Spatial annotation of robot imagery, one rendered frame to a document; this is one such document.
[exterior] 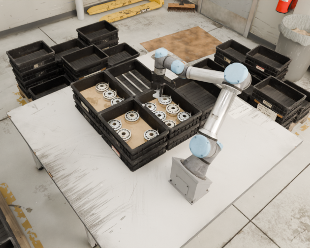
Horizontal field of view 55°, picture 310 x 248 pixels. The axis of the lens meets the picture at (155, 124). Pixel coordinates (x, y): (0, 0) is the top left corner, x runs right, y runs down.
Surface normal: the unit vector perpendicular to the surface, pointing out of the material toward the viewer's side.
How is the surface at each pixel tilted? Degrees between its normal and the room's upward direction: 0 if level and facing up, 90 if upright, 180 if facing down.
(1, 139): 0
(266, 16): 90
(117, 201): 0
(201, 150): 53
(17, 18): 90
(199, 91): 0
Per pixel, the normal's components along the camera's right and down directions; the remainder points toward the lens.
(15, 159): 0.04, -0.69
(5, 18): 0.64, 0.57
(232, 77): -0.40, -0.25
